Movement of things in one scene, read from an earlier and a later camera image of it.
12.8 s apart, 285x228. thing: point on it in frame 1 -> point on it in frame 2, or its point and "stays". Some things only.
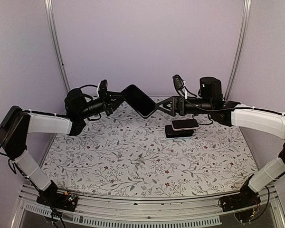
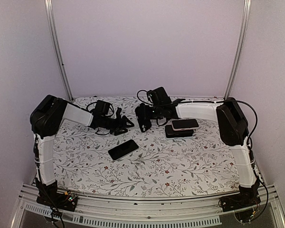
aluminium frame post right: [246, 19] stays
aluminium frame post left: [51, 16] stays
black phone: [132, 94] -> [123, 149]
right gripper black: [178, 106] -> [150, 117]
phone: [184, 124] stays
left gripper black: [108, 107] -> [121, 126]
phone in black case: [170, 133] stays
